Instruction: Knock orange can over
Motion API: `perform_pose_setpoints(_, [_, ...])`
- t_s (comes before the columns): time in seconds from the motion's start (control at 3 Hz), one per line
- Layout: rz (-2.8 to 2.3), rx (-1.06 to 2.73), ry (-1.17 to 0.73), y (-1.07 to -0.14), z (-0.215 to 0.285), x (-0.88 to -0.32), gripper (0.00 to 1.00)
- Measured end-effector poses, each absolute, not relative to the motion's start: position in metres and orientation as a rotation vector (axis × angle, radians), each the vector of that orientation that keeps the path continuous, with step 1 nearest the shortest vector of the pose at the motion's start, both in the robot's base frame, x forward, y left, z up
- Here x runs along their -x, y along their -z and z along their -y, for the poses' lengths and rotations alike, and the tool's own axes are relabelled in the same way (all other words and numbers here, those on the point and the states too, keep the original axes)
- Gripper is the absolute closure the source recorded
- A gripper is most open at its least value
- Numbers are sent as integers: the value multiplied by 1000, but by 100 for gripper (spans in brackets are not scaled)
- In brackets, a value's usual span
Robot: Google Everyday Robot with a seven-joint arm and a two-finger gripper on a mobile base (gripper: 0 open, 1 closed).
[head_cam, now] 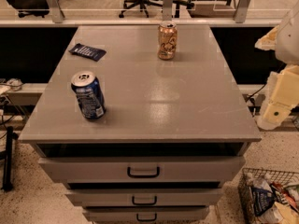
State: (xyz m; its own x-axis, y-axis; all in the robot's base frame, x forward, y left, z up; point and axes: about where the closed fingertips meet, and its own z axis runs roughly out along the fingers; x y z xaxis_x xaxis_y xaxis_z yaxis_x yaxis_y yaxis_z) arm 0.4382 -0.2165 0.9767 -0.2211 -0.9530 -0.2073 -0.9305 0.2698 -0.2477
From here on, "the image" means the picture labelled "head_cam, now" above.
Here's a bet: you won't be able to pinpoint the drawer black handle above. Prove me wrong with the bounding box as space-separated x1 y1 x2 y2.
131 196 158 206
135 213 157 222
127 167 160 178

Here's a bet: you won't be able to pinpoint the blue soda can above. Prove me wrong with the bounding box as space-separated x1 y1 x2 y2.
71 71 106 119

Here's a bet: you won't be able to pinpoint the black office chair centre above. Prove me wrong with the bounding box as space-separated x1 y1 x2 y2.
119 0 163 18

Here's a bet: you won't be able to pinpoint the grey drawer cabinet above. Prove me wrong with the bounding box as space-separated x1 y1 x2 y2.
21 25 261 224

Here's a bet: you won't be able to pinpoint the dark blue snack packet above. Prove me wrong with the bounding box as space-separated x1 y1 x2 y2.
69 43 107 62

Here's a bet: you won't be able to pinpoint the orange soda can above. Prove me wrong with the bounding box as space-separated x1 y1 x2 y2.
158 21 178 60

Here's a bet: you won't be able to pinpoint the bottom drawer black handle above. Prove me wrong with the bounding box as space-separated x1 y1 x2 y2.
135 213 157 222

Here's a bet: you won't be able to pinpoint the top drawer black handle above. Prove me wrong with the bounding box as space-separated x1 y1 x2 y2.
127 167 160 178

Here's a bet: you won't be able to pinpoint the middle drawer black handle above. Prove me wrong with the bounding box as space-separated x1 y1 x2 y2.
131 196 158 206

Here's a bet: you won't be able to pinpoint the wire mesh basket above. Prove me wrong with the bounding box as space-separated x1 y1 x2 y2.
238 168 299 224

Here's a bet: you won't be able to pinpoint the snack bags in basket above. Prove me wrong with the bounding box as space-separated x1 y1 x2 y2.
246 173 299 224

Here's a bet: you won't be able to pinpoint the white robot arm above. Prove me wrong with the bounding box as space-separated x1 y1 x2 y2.
255 2 299 130

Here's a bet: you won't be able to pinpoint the black stand at left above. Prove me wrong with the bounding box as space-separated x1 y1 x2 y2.
0 126 18 191

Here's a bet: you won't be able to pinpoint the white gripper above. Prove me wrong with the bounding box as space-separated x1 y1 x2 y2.
254 25 299 130

